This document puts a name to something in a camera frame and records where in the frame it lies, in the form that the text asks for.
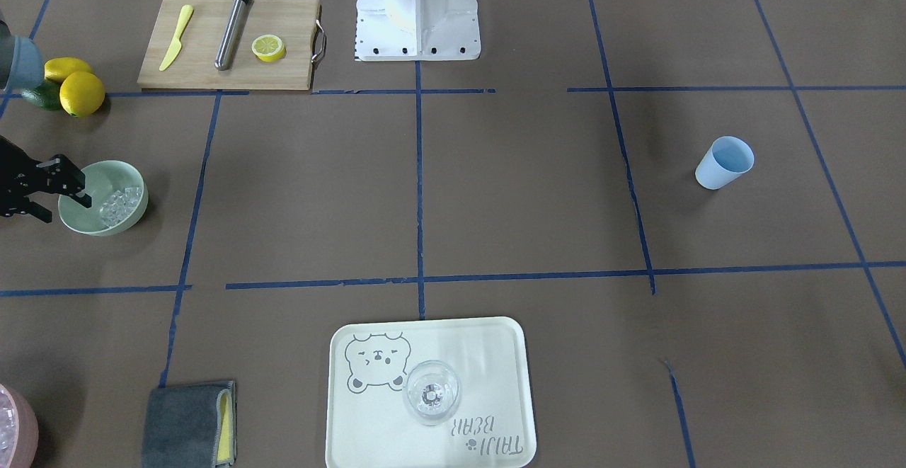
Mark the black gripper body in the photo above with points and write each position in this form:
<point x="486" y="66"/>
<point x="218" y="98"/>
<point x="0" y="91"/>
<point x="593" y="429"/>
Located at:
<point x="15" y="183"/>

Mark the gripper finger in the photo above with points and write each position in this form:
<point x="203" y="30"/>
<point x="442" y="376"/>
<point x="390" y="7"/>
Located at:
<point x="39" y="212"/>
<point x="82" y="198"/>

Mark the green ceramic bowl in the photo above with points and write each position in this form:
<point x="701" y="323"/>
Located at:
<point x="102" y="179"/>

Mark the small blue cup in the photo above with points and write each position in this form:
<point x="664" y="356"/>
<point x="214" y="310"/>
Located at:
<point x="725" y="161"/>

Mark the ice cubes in green bowl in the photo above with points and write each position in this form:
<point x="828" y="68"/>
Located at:
<point x="121" y="206"/>

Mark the pink bowl with ice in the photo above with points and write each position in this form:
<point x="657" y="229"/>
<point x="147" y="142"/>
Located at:
<point x="19" y="429"/>

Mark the green lime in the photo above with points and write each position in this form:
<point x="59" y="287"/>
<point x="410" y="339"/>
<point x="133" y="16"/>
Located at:
<point x="44" y="96"/>

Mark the yellow lemon upper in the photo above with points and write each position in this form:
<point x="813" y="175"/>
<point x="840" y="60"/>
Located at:
<point x="82" y="94"/>

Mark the yellow lemon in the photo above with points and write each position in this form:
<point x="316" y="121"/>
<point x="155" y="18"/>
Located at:
<point x="57" y="70"/>
<point x="82" y="94"/>

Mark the yellow plastic knife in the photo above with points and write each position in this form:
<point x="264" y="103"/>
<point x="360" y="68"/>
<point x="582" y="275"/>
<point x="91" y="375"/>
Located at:
<point x="176" y="45"/>

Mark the lemon half slice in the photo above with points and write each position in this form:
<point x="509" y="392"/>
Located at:
<point x="268" y="48"/>

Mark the cream plastic tray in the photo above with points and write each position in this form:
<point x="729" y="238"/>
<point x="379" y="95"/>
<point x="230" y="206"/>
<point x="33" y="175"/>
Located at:
<point x="368" y="424"/>

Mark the clear wine glass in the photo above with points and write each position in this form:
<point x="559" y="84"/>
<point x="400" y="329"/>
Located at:
<point x="432" y="392"/>

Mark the black handled knife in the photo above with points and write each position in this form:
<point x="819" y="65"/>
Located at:
<point x="232" y="33"/>

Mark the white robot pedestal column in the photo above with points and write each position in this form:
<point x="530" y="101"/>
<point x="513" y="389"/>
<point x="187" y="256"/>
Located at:
<point x="417" y="30"/>

